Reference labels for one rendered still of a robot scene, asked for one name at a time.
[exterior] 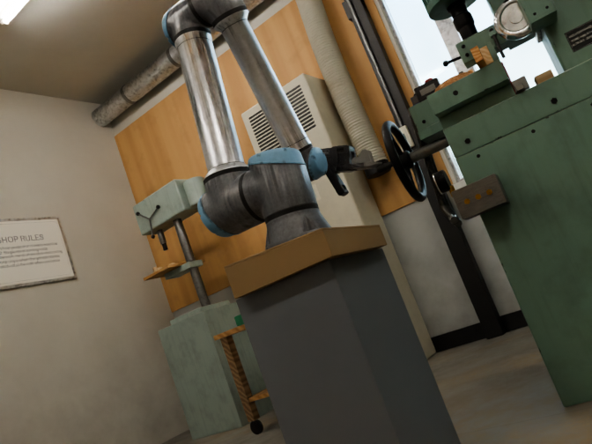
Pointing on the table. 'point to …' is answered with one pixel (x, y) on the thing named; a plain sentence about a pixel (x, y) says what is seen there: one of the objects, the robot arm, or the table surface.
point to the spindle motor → (435, 9)
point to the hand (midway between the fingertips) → (377, 166)
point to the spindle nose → (462, 18)
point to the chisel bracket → (477, 45)
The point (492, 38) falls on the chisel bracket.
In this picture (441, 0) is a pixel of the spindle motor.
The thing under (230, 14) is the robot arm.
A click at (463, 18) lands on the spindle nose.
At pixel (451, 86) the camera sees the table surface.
